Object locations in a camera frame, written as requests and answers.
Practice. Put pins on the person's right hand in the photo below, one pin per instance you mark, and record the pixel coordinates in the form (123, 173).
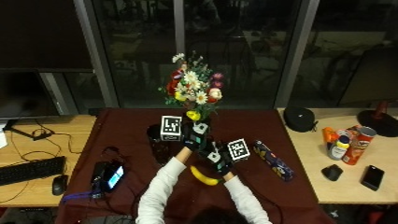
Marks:
(218, 161)

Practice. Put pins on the person's left hand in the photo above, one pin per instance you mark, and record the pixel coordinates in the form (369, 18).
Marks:
(192, 137)

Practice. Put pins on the colourful artificial flower bouquet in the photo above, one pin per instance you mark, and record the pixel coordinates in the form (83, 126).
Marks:
(193, 88)

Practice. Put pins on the white marker cube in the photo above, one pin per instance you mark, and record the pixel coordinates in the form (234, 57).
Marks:
(238, 149)
(171, 128)

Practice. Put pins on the yellow banana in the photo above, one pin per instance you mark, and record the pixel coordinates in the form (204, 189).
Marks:
(203, 178)

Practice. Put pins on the black vase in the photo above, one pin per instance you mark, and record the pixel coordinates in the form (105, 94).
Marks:
(156, 144)

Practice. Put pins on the dark patterned tube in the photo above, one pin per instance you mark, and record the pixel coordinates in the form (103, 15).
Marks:
(273, 160)

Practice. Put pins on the maroon tablecloth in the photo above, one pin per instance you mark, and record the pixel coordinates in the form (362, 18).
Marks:
(124, 130)

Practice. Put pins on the black round case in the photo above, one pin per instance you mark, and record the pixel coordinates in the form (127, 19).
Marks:
(298, 118)

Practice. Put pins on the black device with lit screen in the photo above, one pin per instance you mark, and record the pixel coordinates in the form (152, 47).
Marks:
(108, 176)

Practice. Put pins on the orange bottle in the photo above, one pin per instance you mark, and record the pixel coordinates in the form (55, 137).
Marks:
(329, 136)

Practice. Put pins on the black angular mouse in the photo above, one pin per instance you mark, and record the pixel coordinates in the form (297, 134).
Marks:
(332, 172)

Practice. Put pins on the white bottle with yellow cap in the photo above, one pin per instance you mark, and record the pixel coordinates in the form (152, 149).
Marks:
(337, 148)

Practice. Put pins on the grey window pillar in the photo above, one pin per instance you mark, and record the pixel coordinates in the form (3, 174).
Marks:
(97, 53)
(296, 53)

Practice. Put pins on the red chip can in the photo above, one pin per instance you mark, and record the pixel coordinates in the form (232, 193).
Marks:
(358, 145)

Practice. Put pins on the black computer mouse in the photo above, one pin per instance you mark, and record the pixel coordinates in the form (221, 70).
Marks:
(59, 184)

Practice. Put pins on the black smartphone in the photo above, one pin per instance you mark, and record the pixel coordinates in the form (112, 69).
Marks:
(372, 177)

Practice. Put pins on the black keyboard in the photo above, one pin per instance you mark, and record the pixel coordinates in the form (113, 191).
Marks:
(31, 170)

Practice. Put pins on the black monitor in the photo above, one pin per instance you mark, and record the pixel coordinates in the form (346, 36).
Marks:
(24, 93)

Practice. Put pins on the black round base with red post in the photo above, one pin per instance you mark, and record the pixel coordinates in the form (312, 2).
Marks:
(378, 120)

